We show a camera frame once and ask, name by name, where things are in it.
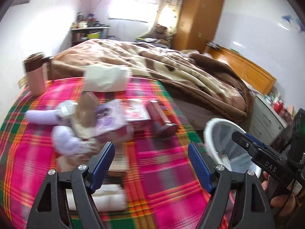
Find brown teddy bear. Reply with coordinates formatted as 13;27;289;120
148;24;170;46

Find red drink can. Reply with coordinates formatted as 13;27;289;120
145;100;178;139

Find wooden headboard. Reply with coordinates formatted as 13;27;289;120
204;44;276;95

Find brown beige fleece blanket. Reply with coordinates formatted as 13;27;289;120
47;39;253;123

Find white foam net sleeve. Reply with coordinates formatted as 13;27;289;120
25;100;82;156

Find pink brown travel mug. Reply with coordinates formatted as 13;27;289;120
23;52;54;97

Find floral window curtain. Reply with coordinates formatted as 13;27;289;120
152;0;184;39

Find purple branch decoration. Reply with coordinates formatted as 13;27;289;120
81;0;103;18

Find white tissue pack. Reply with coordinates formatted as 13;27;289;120
83;65;132;93

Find cluttered side table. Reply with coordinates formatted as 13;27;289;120
70;26;110;46

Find beige printed paper bag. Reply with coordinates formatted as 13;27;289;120
71;92;99;139

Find red strawberry milk carton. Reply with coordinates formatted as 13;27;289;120
123;99;151;132

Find grey drawer nightstand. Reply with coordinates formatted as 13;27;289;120
240;94;288;145

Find white round trash bin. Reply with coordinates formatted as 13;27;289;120
203;118;262;177

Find red jar on nightstand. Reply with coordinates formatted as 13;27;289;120
273;100;283;114

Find pink plaid bed cloth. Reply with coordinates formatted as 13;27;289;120
1;77;209;228

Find wooden wardrobe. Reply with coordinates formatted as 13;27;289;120
172;0;224;53

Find purple small carton box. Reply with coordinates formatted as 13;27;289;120
94;99;134;146

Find person's right hand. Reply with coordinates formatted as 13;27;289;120
262;172;296;217

